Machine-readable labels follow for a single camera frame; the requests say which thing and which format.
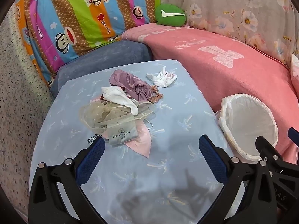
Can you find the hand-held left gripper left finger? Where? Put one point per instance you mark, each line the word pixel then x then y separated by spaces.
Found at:
pixel 90 161

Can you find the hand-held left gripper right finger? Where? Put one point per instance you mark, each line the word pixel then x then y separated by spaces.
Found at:
pixel 212 158

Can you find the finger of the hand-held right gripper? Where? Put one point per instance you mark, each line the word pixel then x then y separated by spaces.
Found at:
pixel 266 147
pixel 294 133

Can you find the leopard print strip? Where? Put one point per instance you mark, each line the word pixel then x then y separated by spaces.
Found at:
pixel 93 138

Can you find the white lined waste bin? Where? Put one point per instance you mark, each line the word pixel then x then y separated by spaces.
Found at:
pixel 247 121

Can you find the beige organza bag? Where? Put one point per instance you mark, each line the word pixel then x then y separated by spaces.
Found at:
pixel 100 114

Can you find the pink wiping cloth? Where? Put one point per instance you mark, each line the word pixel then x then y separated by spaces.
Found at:
pixel 142 144

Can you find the dark red scrunchie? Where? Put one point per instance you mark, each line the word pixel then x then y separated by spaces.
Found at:
pixel 102 97

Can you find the white sock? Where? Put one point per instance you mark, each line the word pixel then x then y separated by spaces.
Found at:
pixel 116 98

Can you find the brown scrunchie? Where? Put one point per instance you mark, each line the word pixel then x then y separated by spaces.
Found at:
pixel 158 95

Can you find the purple cloth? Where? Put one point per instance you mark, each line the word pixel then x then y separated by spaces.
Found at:
pixel 121 79

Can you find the white cloth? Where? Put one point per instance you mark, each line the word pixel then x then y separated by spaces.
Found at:
pixel 161 79

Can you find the pink pillow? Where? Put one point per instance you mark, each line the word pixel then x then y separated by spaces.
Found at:
pixel 295 70

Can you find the light blue palm print tablecloth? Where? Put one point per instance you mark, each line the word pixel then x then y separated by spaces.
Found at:
pixel 175 98

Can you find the pink blanket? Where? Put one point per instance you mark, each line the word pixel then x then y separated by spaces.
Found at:
pixel 222 63

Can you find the speckled beige cloth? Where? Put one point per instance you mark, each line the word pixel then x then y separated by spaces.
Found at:
pixel 18 98

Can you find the blue-grey sofa cushion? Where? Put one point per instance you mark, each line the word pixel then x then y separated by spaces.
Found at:
pixel 93 56

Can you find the grey floral cloth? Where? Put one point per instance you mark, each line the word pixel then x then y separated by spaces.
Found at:
pixel 233 4

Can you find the green round cushion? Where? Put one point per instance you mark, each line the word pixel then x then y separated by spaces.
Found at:
pixel 170 21

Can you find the striped monkey print blanket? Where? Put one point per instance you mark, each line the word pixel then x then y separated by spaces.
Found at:
pixel 70 16

